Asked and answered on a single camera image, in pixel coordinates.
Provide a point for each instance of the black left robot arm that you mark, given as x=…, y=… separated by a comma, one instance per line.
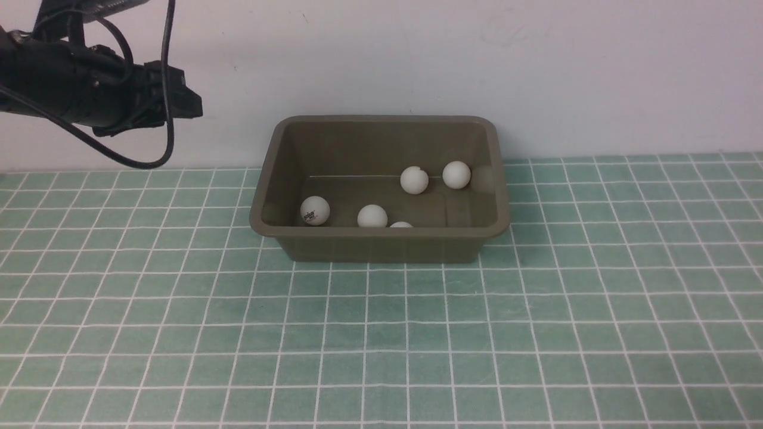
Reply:
x=43, y=72

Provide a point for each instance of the white ping-pong ball with mark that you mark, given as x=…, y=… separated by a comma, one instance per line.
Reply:
x=372, y=216

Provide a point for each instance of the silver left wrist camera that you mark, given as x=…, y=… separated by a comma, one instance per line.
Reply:
x=56, y=18

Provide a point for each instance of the green checkered table mat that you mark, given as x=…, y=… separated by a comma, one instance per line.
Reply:
x=626, y=294

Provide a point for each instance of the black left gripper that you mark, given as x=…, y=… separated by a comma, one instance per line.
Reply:
x=114, y=97

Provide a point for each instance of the olive green plastic bin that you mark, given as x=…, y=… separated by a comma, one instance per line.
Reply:
x=356, y=160

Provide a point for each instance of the white ping-pong ball dark smudge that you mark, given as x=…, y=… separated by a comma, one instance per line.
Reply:
x=414, y=180

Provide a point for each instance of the white ping-pong ball red logo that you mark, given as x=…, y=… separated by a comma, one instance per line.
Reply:
x=315, y=210

